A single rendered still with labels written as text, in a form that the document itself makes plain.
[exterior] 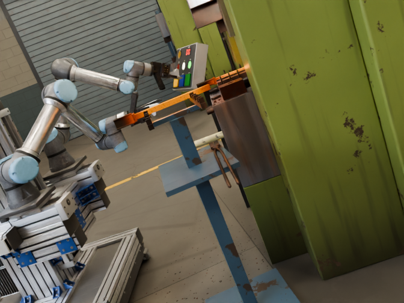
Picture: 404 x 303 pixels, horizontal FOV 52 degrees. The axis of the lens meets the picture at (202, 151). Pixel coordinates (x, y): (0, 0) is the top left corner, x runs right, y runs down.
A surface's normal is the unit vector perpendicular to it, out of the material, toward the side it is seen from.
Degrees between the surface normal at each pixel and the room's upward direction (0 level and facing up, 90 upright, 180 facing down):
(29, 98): 90
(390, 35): 90
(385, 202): 90
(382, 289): 0
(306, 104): 90
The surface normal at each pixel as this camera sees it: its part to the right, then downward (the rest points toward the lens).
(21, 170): 0.65, 0.05
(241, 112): 0.02, 0.28
